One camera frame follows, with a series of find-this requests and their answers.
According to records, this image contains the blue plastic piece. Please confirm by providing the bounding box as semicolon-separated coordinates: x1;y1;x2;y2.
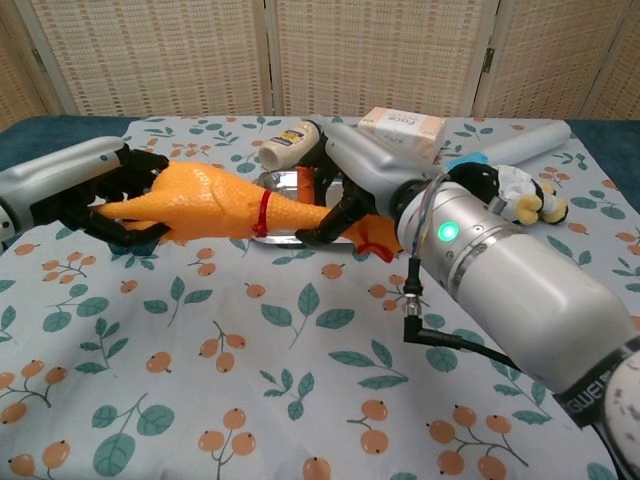
444;152;494;171

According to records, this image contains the rectangular metal tray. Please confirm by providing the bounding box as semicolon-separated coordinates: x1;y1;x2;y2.
252;167;401;251

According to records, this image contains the woven folding screen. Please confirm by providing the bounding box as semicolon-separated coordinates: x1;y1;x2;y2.
0;0;640;121

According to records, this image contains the yellow rubber chicken toy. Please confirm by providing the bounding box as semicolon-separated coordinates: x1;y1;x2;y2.
97;160;406;264

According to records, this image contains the peach face tissue pack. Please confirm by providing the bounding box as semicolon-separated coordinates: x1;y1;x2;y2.
357;106;448;164

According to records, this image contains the cream squeeze bottle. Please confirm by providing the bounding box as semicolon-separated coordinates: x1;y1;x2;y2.
258;119;326;171

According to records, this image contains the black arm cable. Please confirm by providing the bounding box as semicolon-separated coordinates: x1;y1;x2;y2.
402;257;531;376

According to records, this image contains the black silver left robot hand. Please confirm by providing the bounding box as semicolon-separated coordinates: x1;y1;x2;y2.
0;137;172;247

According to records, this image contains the floral printed tablecloth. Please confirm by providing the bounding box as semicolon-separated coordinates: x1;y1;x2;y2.
0;115;640;480

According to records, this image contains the white plastic roll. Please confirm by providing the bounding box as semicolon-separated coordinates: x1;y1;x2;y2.
487;121;572;166

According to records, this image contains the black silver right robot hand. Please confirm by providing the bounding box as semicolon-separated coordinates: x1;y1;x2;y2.
294;119;447;247

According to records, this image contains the teal table cover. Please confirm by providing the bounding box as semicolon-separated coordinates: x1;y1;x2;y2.
0;114;640;256

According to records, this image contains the black white plush penguin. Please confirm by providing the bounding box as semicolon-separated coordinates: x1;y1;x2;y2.
444;162;570;225

